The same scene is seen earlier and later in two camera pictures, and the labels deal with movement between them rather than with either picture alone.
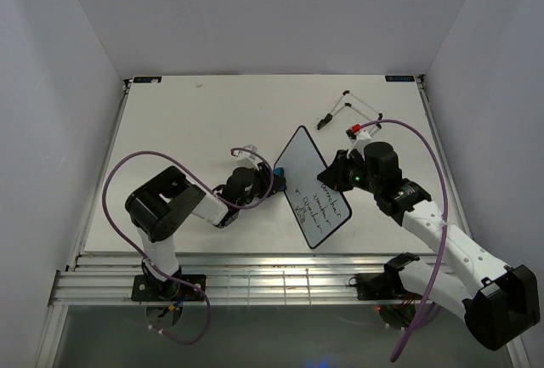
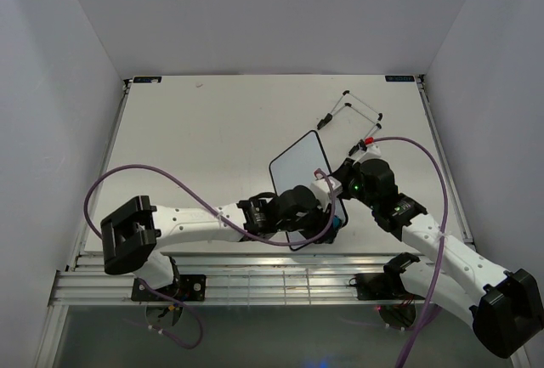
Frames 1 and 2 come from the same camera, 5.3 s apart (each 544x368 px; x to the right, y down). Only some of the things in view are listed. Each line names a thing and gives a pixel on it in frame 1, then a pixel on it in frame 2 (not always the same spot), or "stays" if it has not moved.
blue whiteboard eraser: (279, 179) to (337, 222)
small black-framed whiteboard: (320, 206) stays
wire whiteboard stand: (330, 116) stays
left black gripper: (265, 176) to (324, 215)
